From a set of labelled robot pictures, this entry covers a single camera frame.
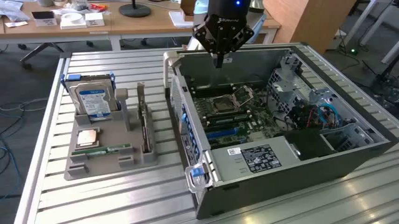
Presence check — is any blue floor cable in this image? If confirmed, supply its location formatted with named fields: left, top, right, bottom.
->
left=0, top=111, right=26, bottom=201

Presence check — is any brown cardboard box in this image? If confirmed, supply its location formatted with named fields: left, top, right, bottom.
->
left=180, top=0, right=200, bottom=17

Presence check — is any white box with red button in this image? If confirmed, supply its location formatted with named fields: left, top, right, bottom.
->
left=333, top=30, right=347, bottom=51

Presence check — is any blue wire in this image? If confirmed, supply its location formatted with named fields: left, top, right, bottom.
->
left=321, top=102, right=345, bottom=128

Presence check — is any wooden desk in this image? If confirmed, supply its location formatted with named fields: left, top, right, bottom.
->
left=0, top=0, right=282, bottom=51

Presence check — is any black Nvidia graphics card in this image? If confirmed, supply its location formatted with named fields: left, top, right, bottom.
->
left=136, top=82, right=154, bottom=154

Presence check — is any red wire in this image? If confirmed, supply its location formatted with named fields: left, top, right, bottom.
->
left=305, top=106, right=314, bottom=128

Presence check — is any grey plastic parts rack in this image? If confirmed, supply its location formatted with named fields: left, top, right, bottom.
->
left=64, top=87, right=162, bottom=182

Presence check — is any metal disk bay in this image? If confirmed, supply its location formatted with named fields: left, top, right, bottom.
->
left=321, top=123, right=375, bottom=152

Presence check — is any black round lamp base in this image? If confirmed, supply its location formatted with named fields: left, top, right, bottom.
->
left=118, top=0, right=152, bottom=17

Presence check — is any small white box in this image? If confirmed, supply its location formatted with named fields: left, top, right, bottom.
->
left=84, top=13, right=106, bottom=28

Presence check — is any open grey PC case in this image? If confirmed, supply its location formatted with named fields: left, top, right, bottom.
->
left=163, top=42, right=393, bottom=220

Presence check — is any metal drive cage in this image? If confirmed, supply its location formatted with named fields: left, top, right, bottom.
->
left=267, top=54, right=314, bottom=117

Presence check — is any grey floor cable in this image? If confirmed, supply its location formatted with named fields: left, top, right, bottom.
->
left=0, top=98, right=50, bottom=112

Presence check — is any silver socket cover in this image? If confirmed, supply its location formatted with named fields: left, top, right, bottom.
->
left=232, top=85, right=254, bottom=106

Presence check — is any white paper stack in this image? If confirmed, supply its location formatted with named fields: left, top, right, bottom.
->
left=168, top=10, right=196, bottom=28

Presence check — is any grey power supply unit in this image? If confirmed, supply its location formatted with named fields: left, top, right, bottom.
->
left=210, top=136, right=302, bottom=182

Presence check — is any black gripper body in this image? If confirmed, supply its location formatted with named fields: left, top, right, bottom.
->
left=204, top=0, right=251, bottom=56

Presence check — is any white box with tape roll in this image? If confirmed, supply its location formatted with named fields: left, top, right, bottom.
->
left=60, top=13, right=87, bottom=30

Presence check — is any silver CPU chip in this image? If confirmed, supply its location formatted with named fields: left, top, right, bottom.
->
left=76, top=129, right=98, bottom=149

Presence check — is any black stand with cables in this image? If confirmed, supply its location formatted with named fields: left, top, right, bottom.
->
left=362, top=59, right=399, bottom=110

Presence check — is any clear plastic bag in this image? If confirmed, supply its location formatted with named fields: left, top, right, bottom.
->
left=0, top=0, right=31, bottom=21

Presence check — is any black chair base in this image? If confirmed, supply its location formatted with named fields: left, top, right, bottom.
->
left=19, top=41, right=95, bottom=70

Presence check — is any CPU socket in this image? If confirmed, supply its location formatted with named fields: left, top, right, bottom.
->
left=211, top=96, right=239, bottom=115

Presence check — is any hard disk in blue carrier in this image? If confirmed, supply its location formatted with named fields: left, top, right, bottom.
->
left=59, top=71, right=116, bottom=122

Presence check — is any white box with black top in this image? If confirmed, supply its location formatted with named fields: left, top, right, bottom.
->
left=31, top=11, right=59, bottom=27

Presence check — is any blue expansion slot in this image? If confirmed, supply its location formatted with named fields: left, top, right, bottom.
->
left=206, top=129, right=242, bottom=139

